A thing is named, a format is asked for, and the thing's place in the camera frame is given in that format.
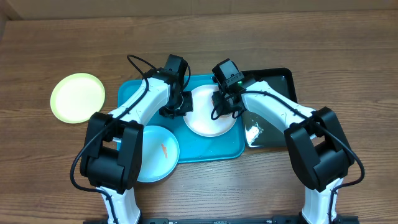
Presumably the white pink plate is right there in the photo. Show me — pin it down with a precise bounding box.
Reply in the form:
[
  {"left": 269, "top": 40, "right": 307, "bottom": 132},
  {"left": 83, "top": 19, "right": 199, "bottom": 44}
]
[{"left": 183, "top": 85, "right": 236, "bottom": 137}]

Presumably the light blue plate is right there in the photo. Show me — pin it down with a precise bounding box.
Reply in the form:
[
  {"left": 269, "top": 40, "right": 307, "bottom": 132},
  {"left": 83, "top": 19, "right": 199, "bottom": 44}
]
[{"left": 137, "top": 126, "right": 180, "bottom": 183}]

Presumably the yellow green plate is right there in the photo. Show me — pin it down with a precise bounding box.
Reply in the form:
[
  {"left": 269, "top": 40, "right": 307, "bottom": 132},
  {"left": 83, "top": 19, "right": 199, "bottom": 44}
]
[{"left": 50, "top": 73, "right": 106, "bottom": 124}]

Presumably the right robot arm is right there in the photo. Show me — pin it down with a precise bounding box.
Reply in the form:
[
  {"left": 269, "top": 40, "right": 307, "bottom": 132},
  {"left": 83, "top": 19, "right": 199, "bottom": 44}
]
[{"left": 211, "top": 78, "right": 358, "bottom": 223}]

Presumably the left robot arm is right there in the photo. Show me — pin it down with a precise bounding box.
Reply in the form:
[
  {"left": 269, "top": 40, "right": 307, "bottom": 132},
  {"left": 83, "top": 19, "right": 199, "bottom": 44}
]
[{"left": 71, "top": 68, "right": 193, "bottom": 223}]

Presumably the black water tray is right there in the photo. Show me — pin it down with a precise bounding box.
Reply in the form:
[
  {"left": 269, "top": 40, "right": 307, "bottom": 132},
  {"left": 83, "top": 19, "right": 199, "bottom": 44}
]
[{"left": 242, "top": 68, "right": 297, "bottom": 148}]

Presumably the teal plastic tray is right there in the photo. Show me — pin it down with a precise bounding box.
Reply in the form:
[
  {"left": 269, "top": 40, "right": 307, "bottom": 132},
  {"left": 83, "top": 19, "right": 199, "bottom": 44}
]
[{"left": 118, "top": 74, "right": 246, "bottom": 164}]

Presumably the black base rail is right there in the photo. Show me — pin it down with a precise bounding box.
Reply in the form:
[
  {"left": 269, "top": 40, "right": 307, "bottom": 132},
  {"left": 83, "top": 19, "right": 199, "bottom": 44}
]
[{"left": 82, "top": 215, "right": 360, "bottom": 224}]

